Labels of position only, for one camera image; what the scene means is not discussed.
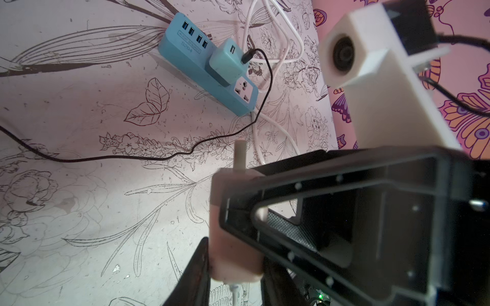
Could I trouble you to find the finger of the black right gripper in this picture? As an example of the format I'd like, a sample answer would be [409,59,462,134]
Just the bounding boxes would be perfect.
[228,147,467,305]

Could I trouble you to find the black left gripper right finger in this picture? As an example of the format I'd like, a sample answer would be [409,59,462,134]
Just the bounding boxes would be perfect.
[260,260,306,306]

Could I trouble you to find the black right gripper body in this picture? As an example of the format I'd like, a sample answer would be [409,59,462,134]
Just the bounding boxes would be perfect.
[432,152,489,305]

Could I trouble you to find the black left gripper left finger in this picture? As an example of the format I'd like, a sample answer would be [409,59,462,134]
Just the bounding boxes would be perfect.
[162,237,211,306]

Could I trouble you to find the pink charger adapter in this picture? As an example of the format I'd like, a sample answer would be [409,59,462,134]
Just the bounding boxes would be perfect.
[209,140,264,284]

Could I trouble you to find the black usb cable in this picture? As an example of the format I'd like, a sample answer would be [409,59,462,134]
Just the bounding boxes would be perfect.
[0,47,274,164]

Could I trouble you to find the mint usb charger adapter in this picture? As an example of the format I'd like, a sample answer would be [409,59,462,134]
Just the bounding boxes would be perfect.
[209,38,249,87]

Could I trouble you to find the teal power strip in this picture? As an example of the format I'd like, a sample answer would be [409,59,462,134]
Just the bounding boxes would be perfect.
[158,13,259,116]

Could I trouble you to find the white power strip cord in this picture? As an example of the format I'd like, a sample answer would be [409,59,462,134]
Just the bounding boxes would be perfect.
[240,0,305,165]

